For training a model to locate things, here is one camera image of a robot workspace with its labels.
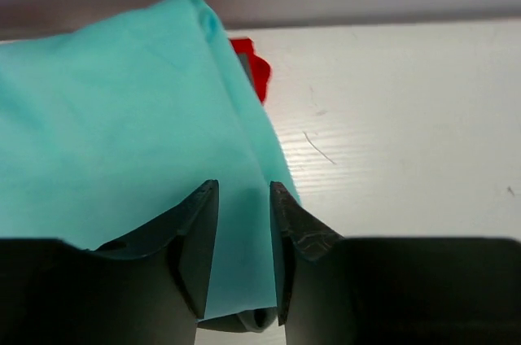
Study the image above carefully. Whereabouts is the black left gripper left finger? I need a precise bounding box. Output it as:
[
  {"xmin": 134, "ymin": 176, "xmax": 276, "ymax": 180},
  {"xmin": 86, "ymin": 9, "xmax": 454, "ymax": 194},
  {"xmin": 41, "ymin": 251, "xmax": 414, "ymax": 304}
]
[{"xmin": 1, "ymin": 180, "xmax": 219, "ymax": 344}]

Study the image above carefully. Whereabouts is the teal t shirt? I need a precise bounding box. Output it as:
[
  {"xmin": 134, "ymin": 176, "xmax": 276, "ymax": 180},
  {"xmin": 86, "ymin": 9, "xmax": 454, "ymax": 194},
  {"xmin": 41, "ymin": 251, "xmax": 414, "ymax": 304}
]
[{"xmin": 1, "ymin": 0, "xmax": 295, "ymax": 318}]

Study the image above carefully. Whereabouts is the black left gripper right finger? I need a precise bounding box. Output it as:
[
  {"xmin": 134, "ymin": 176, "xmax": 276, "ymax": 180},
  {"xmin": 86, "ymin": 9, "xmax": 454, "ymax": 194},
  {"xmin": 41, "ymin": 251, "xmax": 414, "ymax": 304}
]
[{"xmin": 269, "ymin": 182, "xmax": 520, "ymax": 344}]

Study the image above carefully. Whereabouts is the folded red t shirt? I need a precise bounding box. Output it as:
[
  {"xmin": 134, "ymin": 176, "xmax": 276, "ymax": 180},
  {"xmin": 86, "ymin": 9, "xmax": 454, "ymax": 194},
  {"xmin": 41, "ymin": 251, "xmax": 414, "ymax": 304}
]
[{"xmin": 230, "ymin": 37, "xmax": 272, "ymax": 104}]

